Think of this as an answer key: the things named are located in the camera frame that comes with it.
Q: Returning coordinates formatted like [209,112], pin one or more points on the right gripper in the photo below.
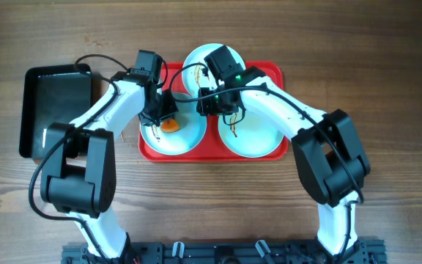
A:
[206,108]

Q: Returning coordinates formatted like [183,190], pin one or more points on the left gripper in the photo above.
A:
[157,115]

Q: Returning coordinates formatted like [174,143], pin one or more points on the orange sponge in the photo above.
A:
[169,126]

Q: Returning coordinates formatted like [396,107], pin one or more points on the white plate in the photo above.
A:
[192,130]
[248,135]
[196,74]

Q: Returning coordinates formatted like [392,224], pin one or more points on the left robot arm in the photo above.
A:
[77,173]

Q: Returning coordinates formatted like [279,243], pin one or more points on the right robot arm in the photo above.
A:
[329,156]

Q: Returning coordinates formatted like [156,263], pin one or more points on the black water basin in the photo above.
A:
[51,94]

